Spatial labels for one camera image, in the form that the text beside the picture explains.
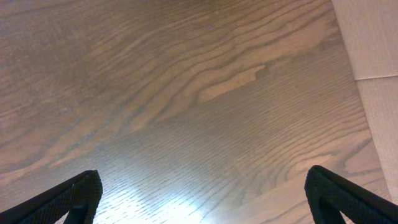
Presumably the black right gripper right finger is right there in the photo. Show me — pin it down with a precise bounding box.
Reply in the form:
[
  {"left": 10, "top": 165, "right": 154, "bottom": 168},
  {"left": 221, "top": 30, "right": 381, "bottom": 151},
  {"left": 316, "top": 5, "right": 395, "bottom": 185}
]
[{"left": 305, "top": 166, "right": 397, "bottom": 224}]

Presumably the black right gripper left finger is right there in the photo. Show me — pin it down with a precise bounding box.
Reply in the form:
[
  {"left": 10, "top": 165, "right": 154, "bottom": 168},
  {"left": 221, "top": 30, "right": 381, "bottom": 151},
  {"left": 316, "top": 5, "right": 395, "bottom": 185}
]
[{"left": 1, "top": 170, "right": 103, "bottom": 224}]

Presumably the cardboard box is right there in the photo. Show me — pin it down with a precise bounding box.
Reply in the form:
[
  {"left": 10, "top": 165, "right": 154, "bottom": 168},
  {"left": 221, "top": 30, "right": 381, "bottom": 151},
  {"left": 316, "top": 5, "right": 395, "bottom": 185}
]
[{"left": 333, "top": 0, "right": 397, "bottom": 203}]

